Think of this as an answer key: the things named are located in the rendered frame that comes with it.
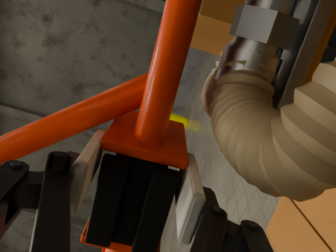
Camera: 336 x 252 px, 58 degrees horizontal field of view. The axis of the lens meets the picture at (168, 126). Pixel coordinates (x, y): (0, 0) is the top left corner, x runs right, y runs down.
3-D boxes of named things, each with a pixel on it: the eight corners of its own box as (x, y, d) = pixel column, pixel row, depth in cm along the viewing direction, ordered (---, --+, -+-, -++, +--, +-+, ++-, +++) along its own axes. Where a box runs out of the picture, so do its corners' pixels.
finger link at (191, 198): (193, 196, 16) (207, 199, 16) (185, 151, 23) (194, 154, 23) (177, 243, 17) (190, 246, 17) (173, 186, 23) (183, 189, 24)
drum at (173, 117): (184, 125, 911) (167, 120, 907) (188, 115, 894) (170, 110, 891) (184, 131, 880) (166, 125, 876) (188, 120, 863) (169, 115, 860)
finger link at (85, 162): (74, 217, 16) (60, 214, 16) (99, 166, 23) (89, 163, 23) (87, 167, 16) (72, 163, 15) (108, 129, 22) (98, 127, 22)
